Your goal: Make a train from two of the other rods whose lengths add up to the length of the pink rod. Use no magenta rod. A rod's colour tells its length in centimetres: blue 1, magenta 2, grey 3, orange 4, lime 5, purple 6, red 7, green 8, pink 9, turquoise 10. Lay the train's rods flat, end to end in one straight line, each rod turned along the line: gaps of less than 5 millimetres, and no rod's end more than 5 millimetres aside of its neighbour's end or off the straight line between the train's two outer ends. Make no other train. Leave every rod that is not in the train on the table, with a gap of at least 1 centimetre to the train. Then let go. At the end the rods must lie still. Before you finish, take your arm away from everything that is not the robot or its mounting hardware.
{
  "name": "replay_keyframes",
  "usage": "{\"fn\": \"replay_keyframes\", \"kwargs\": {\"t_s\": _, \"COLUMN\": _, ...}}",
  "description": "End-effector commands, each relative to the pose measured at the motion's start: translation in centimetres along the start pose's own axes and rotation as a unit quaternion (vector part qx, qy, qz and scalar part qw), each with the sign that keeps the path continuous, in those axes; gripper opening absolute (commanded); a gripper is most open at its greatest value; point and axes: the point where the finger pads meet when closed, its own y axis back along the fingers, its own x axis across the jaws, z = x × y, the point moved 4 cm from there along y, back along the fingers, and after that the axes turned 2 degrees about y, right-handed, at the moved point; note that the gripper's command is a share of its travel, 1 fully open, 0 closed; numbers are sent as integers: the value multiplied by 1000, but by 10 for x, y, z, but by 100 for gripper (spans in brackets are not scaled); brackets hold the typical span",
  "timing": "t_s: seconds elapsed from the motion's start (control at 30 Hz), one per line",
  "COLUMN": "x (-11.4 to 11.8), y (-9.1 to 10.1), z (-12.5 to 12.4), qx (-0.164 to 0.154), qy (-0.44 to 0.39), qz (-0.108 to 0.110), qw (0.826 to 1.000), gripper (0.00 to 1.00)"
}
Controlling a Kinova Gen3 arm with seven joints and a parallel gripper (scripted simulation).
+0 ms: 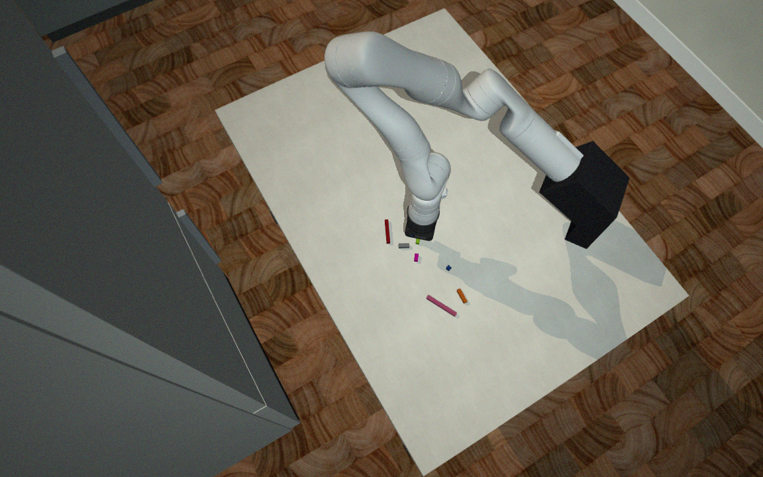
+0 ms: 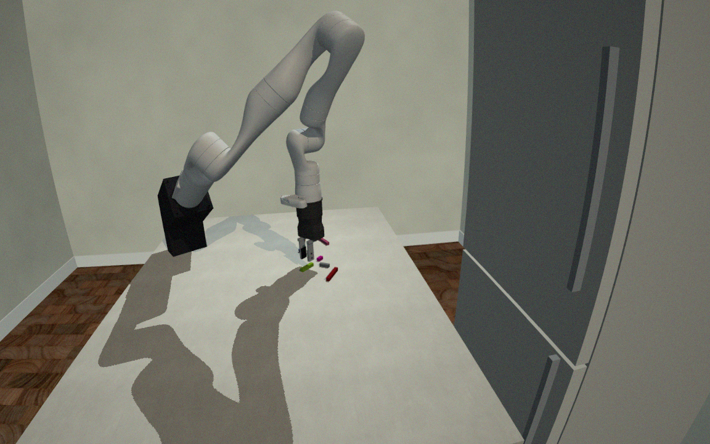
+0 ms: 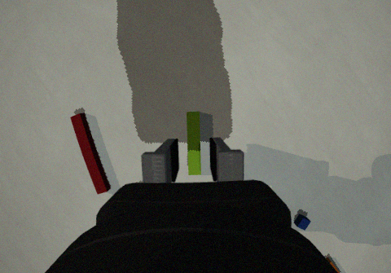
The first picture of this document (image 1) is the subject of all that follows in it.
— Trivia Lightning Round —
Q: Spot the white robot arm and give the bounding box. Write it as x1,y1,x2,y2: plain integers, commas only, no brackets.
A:
325,31,583,215

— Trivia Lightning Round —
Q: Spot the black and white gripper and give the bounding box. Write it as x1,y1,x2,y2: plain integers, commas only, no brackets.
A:
405,188,448,241

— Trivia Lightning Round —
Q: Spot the pink rod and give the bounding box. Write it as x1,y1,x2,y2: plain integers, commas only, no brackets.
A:
427,295,457,317

